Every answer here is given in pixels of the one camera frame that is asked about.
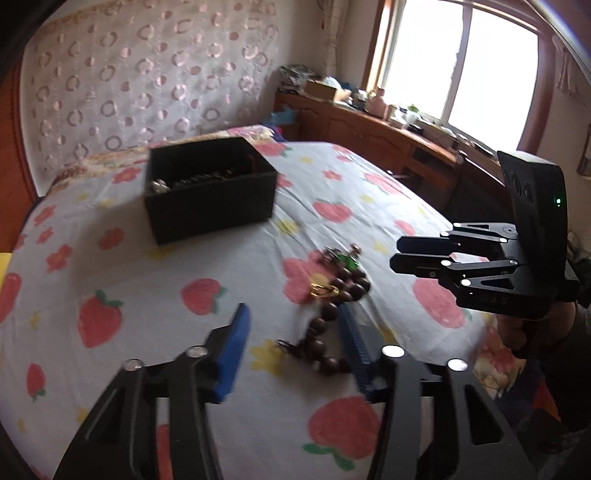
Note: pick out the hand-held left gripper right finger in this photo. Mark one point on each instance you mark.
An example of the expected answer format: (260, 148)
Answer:
(358, 355)

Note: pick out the green beaded trinket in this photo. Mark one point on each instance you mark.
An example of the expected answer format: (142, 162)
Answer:
(344, 261)

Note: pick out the silver cuff bangle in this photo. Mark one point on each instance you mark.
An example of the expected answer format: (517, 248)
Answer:
(158, 185)

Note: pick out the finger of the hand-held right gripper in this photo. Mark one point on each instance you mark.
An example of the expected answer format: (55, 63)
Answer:
(425, 246)
(418, 266)

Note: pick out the patterned window curtain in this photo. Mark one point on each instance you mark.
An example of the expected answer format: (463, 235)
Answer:
(334, 41)

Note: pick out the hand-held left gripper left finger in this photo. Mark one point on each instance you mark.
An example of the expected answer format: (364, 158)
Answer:
(233, 355)

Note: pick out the black jewelry box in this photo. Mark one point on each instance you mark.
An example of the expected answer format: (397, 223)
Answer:
(207, 212)

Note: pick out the blue plastic bag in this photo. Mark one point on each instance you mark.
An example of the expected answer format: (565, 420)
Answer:
(281, 117)

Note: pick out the large window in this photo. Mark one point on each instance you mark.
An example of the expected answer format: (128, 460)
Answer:
(438, 60)

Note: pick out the folded cloth pile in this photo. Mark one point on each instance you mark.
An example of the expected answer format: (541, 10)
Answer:
(298, 76)

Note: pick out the person's right hand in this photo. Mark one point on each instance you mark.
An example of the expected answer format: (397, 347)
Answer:
(512, 337)

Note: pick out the small gold metal ornament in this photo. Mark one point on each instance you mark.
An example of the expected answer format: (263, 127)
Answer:
(323, 290)

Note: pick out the person's right forearm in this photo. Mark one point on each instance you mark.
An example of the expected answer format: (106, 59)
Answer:
(570, 374)

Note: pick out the strawberry print sheet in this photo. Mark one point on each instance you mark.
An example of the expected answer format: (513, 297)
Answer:
(161, 286)

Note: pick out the padded patterned headboard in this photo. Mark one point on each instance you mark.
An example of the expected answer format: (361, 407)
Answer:
(138, 69)

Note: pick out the pink kettle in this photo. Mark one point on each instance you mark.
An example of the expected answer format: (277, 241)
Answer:
(377, 102)

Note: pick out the cardboard box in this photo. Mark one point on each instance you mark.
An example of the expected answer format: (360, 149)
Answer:
(323, 90)

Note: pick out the long wooden cabinet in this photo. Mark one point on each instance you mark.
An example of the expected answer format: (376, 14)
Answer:
(369, 134)

